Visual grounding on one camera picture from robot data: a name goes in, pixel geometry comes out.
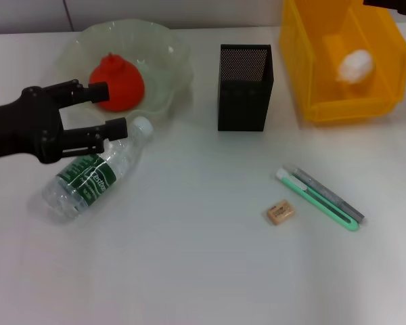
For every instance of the tan eraser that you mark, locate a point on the tan eraser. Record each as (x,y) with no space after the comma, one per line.
(281,212)

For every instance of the red-orange fruit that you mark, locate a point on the red-orange fruit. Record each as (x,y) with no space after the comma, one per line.
(125,88)

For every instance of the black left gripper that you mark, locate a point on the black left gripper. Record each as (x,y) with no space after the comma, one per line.
(23,128)

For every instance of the green utility knife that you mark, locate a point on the green utility knife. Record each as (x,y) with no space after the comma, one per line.
(311,196)

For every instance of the clear green-label water bottle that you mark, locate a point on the clear green-label water bottle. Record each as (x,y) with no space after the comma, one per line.
(88,183)

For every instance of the clear glass fruit plate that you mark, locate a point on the clear glass fruit plate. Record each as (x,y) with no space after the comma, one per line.
(155,50)

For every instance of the yellow plastic bin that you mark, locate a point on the yellow plastic bin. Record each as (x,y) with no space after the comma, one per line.
(297,67)

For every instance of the black mesh pen holder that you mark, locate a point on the black mesh pen holder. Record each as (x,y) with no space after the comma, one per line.
(243,101)

